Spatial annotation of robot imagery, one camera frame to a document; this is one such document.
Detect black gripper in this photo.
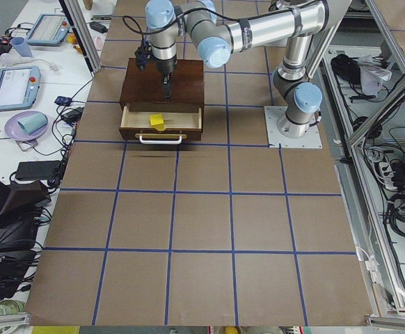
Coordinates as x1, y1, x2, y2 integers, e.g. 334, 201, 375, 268
154, 57, 177, 100

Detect yellow block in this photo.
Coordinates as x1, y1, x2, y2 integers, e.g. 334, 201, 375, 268
149, 113, 166, 132

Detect wooden drawer with white handle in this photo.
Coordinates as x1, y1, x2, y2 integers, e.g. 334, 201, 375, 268
119, 104, 204, 145

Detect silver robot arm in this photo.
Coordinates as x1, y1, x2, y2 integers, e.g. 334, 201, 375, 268
145, 1, 350, 139

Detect dark wooden drawer box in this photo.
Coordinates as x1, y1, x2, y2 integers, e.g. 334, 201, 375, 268
119, 58, 205, 113

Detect pink cup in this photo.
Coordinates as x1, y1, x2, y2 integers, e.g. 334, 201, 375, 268
93, 36, 104, 51

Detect black power adapter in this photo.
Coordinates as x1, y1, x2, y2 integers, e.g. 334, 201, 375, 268
61, 107, 84, 124

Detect small blue device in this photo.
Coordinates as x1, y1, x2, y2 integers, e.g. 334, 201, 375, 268
54, 96, 72, 106

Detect upper teach pendant tablet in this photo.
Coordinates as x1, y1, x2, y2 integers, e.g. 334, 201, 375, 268
26, 14, 70, 47

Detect teach pendant tablet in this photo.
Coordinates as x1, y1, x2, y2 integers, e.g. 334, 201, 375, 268
26, 14, 70, 47
0, 66, 41, 111

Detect teal cup on plate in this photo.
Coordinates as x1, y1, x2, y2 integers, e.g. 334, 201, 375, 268
17, 113, 47, 135

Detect blue plastic cup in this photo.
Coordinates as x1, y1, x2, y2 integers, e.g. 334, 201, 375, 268
10, 36, 33, 58

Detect purple plate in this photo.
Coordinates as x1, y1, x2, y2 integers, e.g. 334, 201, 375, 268
4, 111, 48, 141

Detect lower teach pendant tablet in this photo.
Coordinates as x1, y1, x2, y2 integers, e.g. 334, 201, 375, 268
0, 66, 41, 111

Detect black flat power brick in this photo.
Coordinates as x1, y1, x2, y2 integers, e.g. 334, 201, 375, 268
15, 160, 61, 181

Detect brown paper table mat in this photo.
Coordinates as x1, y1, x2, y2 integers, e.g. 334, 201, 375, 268
26, 1, 372, 326

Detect black laptop stand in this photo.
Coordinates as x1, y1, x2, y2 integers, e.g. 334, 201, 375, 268
0, 168, 52, 253

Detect white power strip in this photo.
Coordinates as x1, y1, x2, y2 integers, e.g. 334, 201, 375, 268
376, 161, 397, 191

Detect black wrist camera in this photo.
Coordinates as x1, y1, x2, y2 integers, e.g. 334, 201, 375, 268
134, 41, 152, 71

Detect aluminium frame post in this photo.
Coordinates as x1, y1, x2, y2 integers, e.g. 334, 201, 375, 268
59, 0, 102, 73

